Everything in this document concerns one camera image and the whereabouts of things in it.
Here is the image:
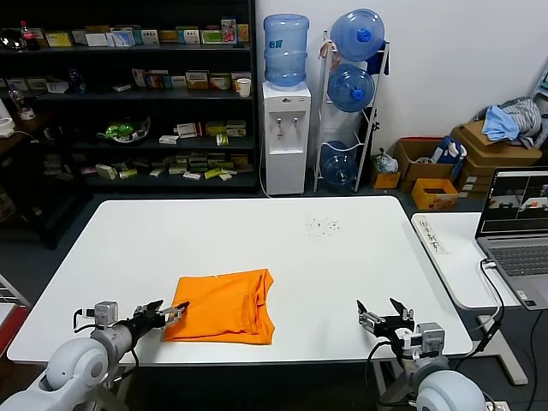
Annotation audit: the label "crumpled plastic bag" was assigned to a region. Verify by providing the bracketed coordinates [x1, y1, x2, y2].
[375, 148, 400, 174]

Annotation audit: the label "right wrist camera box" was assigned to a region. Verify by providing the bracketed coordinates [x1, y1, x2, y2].
[400, 323, 446, 360]

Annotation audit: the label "white appliance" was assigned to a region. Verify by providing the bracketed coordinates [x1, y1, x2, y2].
[0, 104, 17, 140]

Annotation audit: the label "teal medicine box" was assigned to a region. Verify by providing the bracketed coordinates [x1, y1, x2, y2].
[133, 29, 162, 46]

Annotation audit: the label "purple bottle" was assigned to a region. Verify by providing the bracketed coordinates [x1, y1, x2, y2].
[7, 82, 25, 115]

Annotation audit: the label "blue water jug with label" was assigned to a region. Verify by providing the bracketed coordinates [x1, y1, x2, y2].
[263, 14, 310, 92]

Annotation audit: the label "laptop charging cable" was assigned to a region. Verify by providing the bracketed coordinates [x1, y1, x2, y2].
[464, 257, 505, 356]

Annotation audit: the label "black camera cable loop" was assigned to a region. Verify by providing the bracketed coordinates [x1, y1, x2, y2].
[72, 307, 98, 334]

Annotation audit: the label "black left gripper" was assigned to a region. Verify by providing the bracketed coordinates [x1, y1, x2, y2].
[127, 299, 190, 335]

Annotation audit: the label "white water dispenser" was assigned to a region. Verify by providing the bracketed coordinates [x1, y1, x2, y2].
[261, 81, 313, 196]

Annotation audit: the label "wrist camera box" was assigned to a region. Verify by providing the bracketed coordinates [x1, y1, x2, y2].
[92, 301, 119, 330]
[400, 323, 446, 360]

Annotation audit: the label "white side table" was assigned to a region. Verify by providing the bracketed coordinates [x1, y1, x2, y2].
[410, 211, 530, 386]

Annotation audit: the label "black folded tripod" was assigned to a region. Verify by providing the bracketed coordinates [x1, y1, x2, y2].
[366, 107, 384, 182]

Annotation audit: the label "bowl of green packets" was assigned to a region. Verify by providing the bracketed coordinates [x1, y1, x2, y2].
[96, 116, 152, 145]

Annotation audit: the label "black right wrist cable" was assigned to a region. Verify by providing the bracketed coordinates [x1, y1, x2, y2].
[365, 337, 399, 411]

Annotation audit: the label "yellow brown medicine box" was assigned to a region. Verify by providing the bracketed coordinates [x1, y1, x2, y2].
[186, 70, 211, 92]

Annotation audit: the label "stacked flat cardboard boxes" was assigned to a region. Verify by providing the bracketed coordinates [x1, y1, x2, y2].
[455, 157, 515, 200]

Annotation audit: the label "beige cloth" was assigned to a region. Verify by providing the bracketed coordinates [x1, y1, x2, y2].
[318, 38, 341, 60]

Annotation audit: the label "blue white bag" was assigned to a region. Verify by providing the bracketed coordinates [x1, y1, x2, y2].
[430, 135, 468, 165]

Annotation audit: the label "large brown cardboard box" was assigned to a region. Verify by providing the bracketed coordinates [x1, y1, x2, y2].
[452, 120, 545, 169]

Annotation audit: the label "dark blue bottle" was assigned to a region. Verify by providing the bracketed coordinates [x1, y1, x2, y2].
[68, 69, 88, 97]

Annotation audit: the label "small brown cardboard box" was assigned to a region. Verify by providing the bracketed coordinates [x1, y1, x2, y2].
[371, 170, 402, 191]

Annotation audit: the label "red white medicine box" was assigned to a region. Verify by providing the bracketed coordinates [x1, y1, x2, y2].
[174, 122, 205, 140]

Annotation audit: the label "yellow cardboard box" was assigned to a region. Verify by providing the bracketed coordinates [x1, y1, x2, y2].
[411, 177, 461, 211]

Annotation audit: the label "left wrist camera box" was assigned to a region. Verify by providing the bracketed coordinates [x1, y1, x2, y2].
[92, 301, 119, 330]

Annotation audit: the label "white wire jug rack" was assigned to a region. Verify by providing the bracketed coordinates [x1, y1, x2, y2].
[313, 29, 391, 194]

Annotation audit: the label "black cable with plug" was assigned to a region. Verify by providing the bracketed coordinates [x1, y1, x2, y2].
[104, 346, 140, 386]

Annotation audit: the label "cola bottle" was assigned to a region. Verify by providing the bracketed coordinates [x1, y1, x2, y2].
[19, 21, 39, 52]

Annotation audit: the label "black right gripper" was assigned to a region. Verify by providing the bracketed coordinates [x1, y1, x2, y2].
[356, 298, 415, 346]

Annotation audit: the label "light blue garment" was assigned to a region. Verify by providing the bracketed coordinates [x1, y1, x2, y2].
[479, 104, 522, 142]

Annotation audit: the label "open cardboard box red rim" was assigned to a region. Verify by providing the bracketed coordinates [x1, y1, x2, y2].
[394, 136, 456, 194]

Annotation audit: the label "glass pot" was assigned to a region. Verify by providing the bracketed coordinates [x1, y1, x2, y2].
[0, 27, 25, 53]

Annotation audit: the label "black shelf unit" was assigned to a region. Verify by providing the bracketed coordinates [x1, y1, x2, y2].
[0, 0, 259, 195]

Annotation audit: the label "blue white medicine box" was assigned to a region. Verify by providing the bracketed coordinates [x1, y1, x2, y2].
[105, 27, 136, 48]

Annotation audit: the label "handwritten paper label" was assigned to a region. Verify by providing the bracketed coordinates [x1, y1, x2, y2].
[419, 216, 452, 255]

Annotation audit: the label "orange t-shirt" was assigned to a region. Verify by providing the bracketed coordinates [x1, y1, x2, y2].
[164, 268, 276, 346]

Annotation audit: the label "tall colourful box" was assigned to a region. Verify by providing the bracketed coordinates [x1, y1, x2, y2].
[221, 18, 239, 45]

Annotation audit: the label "grey laptop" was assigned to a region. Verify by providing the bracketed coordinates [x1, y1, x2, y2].
[475, 166, 548, 310]

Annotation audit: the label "green white medicine box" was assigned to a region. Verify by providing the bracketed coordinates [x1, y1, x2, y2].
[176, 27, 202, 45]

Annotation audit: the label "grey striped garment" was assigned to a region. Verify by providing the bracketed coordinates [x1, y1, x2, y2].
[499, 97, 544, 148]

